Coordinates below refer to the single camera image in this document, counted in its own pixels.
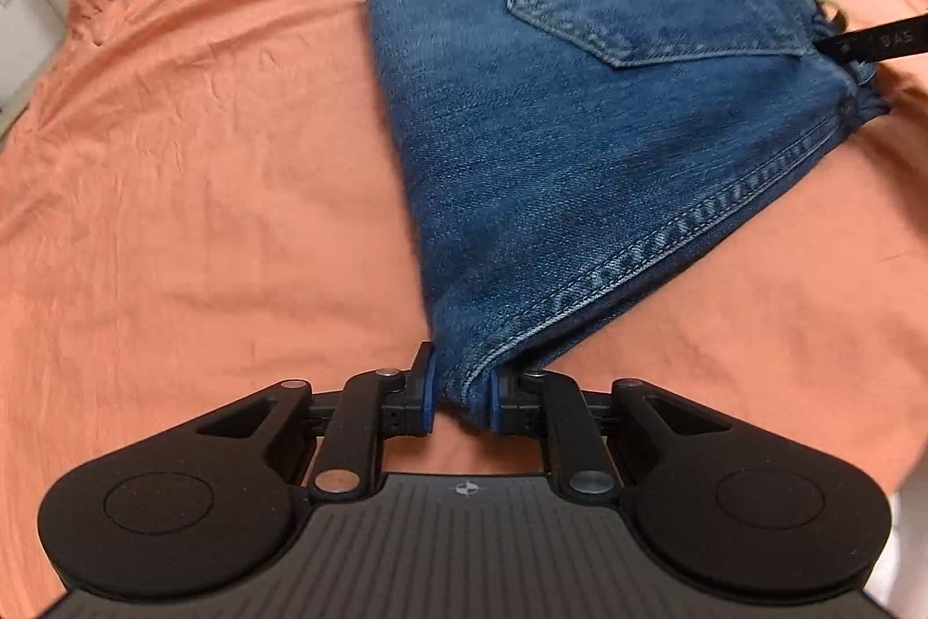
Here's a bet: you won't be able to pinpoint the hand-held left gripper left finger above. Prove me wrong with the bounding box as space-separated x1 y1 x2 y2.
192 339 440 504

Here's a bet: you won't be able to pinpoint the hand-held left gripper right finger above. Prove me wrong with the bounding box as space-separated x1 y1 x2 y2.
488 367 735 505

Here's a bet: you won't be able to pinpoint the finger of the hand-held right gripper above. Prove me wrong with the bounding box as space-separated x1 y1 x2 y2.
815 12 928 66

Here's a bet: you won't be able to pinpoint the blue denim pants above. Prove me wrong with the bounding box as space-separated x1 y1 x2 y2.
353 0 887 436

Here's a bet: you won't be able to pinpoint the orange duvet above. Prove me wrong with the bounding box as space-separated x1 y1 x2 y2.
0 0 928 598

